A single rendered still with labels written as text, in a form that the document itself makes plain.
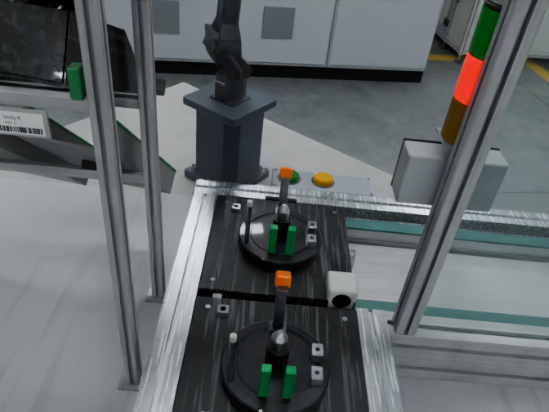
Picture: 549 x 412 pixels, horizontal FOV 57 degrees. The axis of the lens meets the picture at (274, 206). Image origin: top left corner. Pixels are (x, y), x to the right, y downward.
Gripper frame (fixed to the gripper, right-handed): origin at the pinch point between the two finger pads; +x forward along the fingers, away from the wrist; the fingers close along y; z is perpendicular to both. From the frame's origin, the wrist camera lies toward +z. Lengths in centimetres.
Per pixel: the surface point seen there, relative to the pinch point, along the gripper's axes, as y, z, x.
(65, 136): 10.0, -14.7, 9.7
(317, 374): 55, -24, 31
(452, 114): 64, -2, 7
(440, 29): 73, -239, -403
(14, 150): 8.7, -10.4, 17.8
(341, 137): 22, -187, -180
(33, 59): 22.1, 7.8, 20.0
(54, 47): 24.2, 8.8, 18.9
